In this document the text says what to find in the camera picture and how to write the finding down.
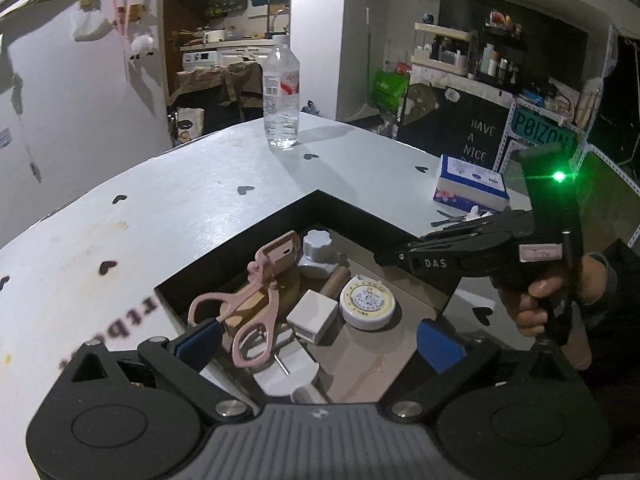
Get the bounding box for clear plastic water bottle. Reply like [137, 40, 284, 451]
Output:
[262, 35, 302, 150]

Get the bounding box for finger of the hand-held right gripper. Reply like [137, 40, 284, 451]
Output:
[374, 237, 501, 281]
[420, 209, 532, 243]

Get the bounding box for white jar with scalloped lid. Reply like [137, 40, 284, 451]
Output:
[296, 230, 348, 280]

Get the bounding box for carved wooden block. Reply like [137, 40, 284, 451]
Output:
[222, 272, 303, 341]

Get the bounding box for row of toiletry bottles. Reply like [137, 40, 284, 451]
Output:
[472, 42, 523, 86]

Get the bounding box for white plastic scraper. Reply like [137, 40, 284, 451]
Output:
[252, 330, 331, 405]

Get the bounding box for white cube adapter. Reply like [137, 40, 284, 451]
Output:
[286, 290, 337, 345]

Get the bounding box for white plush wall ornament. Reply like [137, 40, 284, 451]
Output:
[129, 35, 153, 61]
[74, 10, 108, 41]

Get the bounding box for white wall shelf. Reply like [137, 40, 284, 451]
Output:
[412, 22, 476, 78]

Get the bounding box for white printed bag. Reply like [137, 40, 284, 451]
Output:
[175, 107, 205, 143]

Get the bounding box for round white tape measure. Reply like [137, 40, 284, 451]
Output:
[339, 275, 396, 331]

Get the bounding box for pink eyelash curler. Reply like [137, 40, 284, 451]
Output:
[187, 231, 302, 368]

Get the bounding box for black storage box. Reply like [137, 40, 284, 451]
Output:
[154, 189, 461, 406]

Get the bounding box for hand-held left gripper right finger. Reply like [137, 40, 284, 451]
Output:
[382, 319, 576, 420]

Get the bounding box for person's right hand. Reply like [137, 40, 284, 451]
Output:
[500, 254, 608, 338]

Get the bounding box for small black tool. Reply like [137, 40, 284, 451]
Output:
[430, 209, 468, 227]

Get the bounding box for person's right forearm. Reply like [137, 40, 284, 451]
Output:
[565, 237, 640, 391]

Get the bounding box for brown wooden cylinder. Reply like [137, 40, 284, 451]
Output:
[320, 265, 351, 298]

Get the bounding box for teal license plate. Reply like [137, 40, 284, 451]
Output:
[510, 107, 573, 153]

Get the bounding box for white perforated metal rack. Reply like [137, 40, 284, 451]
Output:
[492, 22, 640, 246]

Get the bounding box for green bag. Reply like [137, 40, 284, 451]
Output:
[372, 70, 411, 111]

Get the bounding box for blue white tissue box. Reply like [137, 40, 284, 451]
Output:
[432, 154, 511, 212]

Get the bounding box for black lettered banner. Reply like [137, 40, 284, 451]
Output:
[397, 82, 516, 173]

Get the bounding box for brown cloth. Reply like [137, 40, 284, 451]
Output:
[176, 62, 263, 106]

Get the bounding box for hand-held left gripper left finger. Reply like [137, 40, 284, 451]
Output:
[60, 317, 253, 423]

